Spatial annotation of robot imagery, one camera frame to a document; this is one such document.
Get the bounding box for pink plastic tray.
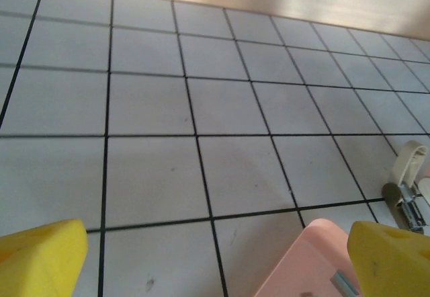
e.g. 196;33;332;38
254;218;366;297

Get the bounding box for cream and metal stapler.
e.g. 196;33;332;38
382;140;430;235

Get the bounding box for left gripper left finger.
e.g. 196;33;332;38
0;218;89;297

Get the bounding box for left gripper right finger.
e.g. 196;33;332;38
347;221;430;297

